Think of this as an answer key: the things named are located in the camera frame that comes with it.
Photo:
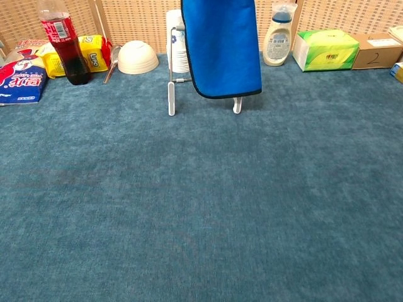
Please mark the grey and blue cloth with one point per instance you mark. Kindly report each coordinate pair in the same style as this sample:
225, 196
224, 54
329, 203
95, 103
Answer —
220, 47

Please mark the blue table cloth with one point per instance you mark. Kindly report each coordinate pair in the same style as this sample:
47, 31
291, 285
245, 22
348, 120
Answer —
204, 204

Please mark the white paper cup stack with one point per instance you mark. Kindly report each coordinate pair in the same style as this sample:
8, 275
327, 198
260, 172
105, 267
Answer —
179, 52

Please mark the cream upturned bowl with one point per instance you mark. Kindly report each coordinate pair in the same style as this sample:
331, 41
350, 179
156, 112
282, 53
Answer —
137, 58

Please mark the metal spoon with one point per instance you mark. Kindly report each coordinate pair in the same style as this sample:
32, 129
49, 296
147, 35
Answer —
115, 55

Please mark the cream detergent bottle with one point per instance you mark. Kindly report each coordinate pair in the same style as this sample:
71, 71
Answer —
277, 44

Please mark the woven bamboo folding screen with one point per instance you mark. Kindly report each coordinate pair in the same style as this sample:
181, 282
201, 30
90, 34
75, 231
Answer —
141, 22

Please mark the yellow biscuit bag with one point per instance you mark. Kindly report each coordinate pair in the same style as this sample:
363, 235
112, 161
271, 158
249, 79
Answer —
94, 56

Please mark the green tissue pack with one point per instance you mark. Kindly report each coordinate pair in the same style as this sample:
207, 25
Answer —
327, 52

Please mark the cola bottle red label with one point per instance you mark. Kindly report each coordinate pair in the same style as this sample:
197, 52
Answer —
67, 47

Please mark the red white blue snack bag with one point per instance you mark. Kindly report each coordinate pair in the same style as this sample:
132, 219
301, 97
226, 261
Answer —
19, 81

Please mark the brown cardboard box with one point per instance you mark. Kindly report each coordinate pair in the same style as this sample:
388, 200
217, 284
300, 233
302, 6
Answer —
374, 53

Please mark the orange and blue box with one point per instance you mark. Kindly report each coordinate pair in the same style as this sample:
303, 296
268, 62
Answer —
397, 71

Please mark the beige lidded food container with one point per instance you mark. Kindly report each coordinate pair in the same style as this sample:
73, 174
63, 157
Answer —
397, 33

